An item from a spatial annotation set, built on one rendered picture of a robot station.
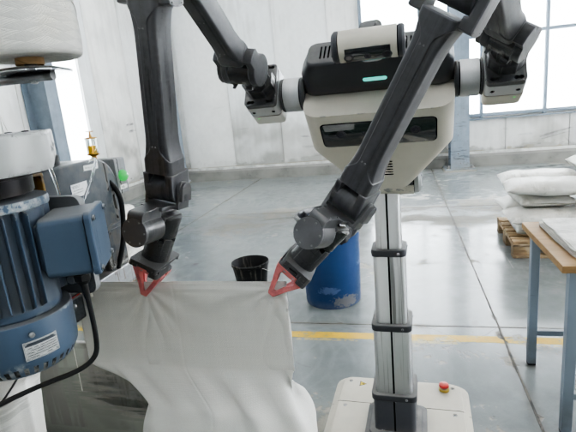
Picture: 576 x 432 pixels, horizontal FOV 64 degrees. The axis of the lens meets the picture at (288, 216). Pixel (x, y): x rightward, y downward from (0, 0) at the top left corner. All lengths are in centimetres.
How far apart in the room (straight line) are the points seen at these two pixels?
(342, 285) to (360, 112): 216
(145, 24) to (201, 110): 877
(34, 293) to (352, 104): 85
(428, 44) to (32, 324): 68
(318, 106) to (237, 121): 814
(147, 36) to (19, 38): 20
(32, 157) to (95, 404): 121
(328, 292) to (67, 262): 266
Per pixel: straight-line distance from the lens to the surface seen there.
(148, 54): 88
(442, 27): 74
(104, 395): 175
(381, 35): 109
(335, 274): 320
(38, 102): 707
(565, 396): 228
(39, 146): 72
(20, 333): 74
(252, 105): 127
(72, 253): 71
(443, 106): 120
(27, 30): 81
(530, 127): 915
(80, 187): 112
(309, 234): 80
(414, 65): 75
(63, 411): 189
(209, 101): 956
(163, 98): 89
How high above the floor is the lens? 143
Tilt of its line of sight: 14 degrees down
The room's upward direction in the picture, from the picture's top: 5 degrees counter-clockwise
